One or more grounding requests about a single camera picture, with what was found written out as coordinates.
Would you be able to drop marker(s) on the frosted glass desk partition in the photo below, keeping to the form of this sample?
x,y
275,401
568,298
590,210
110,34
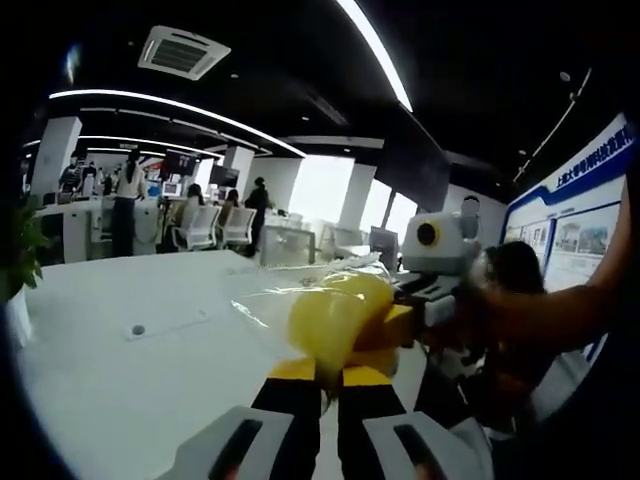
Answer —
x,y
287,245

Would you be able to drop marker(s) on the green potted plant white pot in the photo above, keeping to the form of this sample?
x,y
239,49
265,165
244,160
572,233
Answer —
x,y
22,250

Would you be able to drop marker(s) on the black computer monitor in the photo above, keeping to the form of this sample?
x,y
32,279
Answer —
x,y
225,175

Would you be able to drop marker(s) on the white ceiling air conditioner vent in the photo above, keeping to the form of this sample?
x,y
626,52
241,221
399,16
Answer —
x,y
182,52

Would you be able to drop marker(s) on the thin white ceiling light strip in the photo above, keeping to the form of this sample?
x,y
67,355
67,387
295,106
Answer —
x,y
150,142

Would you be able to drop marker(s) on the grey desktop monitor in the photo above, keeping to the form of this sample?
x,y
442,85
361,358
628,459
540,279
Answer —
x,y
382,245

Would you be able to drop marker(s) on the long white ceiling light strip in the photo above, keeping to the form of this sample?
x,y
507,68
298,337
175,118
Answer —
x,y
380,50

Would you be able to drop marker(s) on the small yellow silicone block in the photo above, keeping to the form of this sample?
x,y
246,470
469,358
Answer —
x,y
335,320

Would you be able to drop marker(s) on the dark hanging ceiling panel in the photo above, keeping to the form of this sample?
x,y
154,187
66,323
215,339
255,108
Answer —
x,y
415,165

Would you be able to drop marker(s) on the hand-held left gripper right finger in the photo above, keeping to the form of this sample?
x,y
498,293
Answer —
x,y
370,405

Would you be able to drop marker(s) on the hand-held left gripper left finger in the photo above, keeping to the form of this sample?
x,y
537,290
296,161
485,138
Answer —
x,y
290,405

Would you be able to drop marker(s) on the blue white wall display board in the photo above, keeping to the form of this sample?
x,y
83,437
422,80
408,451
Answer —
x,y
585,235

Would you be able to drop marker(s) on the curved white ceiling light strip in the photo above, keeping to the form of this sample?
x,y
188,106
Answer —
x,y
175,106

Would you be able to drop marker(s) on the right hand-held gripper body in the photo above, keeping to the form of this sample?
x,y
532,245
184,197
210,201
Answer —
x,y
450,250

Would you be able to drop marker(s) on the white mesh office chair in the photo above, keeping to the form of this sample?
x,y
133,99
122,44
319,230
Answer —
x,y
202,225
240,225

